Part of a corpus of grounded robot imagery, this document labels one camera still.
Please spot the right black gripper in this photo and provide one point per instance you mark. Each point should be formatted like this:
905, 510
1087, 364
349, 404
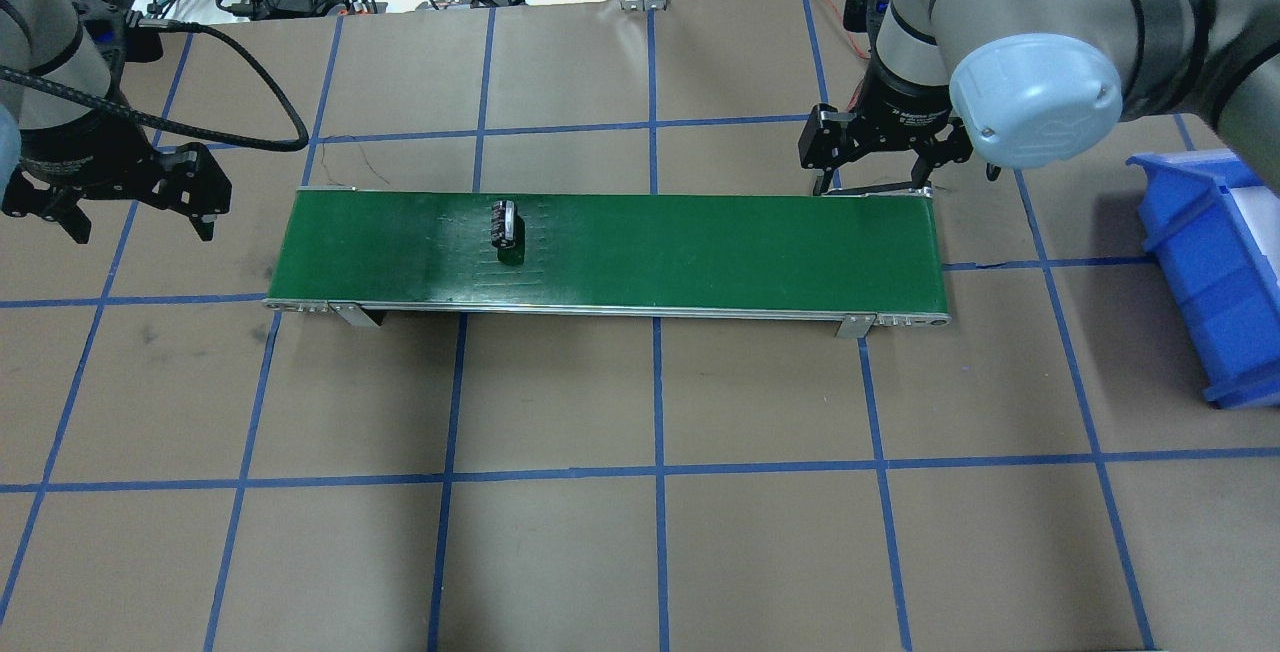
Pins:
905, 108

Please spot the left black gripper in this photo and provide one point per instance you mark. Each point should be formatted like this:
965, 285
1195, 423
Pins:
82, 154

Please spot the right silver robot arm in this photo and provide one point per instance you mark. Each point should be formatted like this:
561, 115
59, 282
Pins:
1026, 83

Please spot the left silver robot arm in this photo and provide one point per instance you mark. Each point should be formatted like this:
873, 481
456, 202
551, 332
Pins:
48, 40

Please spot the green conveyor belt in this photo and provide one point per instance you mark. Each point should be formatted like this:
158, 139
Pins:
859, 261

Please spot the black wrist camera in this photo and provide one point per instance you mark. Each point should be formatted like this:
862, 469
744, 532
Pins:
865, 16

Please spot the blue plastic bin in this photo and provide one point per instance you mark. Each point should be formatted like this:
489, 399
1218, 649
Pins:
1212, 225

